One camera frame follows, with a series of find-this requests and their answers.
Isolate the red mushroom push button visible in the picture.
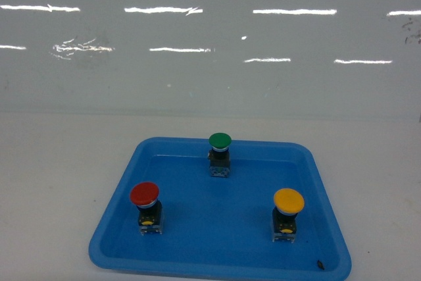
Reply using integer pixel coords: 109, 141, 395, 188
130, 182, 164, 235

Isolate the yellow mushroom push button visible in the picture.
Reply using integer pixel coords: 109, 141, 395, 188
272, 188, 305, 243

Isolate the green mushroom push button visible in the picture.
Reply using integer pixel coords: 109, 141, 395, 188
208, 132, 232, 178

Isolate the blue plastic tray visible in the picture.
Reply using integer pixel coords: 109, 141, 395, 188
89, 138, 352, 280

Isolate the small dark debris chip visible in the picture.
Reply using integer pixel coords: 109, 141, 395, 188
317, 261, 325, 270

